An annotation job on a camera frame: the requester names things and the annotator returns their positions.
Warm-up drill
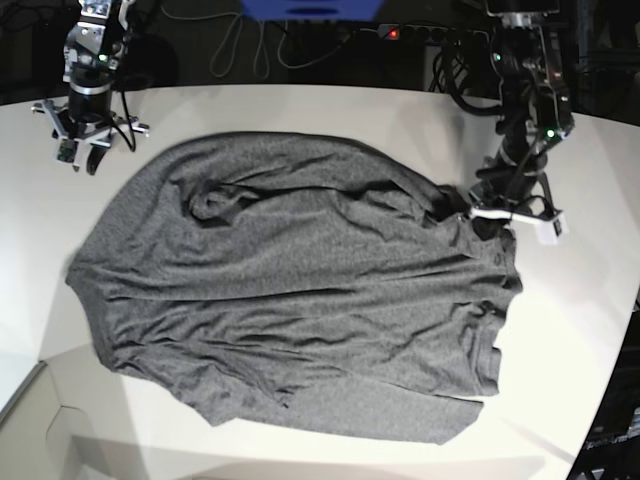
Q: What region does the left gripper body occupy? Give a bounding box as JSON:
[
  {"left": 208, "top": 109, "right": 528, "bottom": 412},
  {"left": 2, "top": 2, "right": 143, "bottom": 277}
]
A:
[{"left": 468, "top": 179, "right": 568, "bottom": 230}]

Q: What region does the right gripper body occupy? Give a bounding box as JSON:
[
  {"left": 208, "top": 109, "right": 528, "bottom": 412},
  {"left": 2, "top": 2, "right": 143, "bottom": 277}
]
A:
[{"left": 31, "top": 99, "right": 150, "bottom": 159}]

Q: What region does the grey long-sleeve t-shirt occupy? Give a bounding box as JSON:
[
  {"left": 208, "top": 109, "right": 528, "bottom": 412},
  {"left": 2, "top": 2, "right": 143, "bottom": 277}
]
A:
[{"left": 66, "top": 132, "right": 521, "bottom": 444}]

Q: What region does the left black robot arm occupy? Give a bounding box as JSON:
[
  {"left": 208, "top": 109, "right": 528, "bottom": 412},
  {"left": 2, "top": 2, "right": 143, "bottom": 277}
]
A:
[{"left": 442, "top": 1, "right": 574, "bottom": 245}]

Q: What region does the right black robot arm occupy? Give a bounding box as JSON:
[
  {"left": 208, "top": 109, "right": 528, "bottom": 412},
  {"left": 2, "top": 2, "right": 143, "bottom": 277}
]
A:
[{"left": 31, "top": 0, "right": 150, "bottom": 176}]

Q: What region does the blue plastic panel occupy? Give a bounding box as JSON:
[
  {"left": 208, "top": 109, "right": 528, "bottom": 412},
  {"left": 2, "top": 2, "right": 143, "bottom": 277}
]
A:
[{"left": 241, "top": 0, "right": 384, "bottom": 21}]

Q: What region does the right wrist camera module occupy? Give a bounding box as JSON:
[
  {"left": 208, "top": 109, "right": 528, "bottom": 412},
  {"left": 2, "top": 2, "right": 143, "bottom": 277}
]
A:
[{"left": 54, "top": 139, "right": 80, "bottom": 172}]

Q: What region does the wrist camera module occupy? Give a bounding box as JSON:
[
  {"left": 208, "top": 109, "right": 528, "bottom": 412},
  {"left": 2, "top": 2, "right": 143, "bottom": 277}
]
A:
[
  {"left": 535, "top": 214, "right": 569, "bottom": 246},
  {"left": 54, "top": 139, "right": 80, "bottom": 172}
]

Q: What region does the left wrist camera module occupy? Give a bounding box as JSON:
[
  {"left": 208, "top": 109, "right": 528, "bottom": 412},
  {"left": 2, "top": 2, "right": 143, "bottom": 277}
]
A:
[{"left": 535, "top": 214, "right": 569, "bottom": 246}]

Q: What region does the black power strip red switch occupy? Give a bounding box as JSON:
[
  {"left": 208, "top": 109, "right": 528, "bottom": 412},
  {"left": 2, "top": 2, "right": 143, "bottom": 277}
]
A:
[{"left": 372, "top": 23, "right": 490, "bottom": 46}]

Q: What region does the white looped cable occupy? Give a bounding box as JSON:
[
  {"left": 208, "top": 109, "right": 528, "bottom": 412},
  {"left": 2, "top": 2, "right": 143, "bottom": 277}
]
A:
[{"left": 208, "top": 11, "right": 351, "bottom": 79}]

